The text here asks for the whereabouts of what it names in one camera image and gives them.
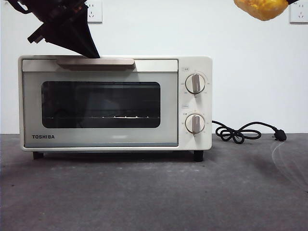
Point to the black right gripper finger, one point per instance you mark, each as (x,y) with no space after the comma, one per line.
(290,1)

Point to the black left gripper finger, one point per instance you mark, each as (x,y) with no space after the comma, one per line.
(80,26)
(65,39)

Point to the yellow corn cob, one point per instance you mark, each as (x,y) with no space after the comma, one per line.
(261,9)

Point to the cream Toshiba toaster oven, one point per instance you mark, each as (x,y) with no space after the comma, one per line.
(195,62)

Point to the cream temperature knob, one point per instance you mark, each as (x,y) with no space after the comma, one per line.
(195,84)

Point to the cream timer knob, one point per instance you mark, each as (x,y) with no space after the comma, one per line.
(195,123)

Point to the white wall socket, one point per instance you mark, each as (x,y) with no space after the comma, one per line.
(96,14)
(299,13)

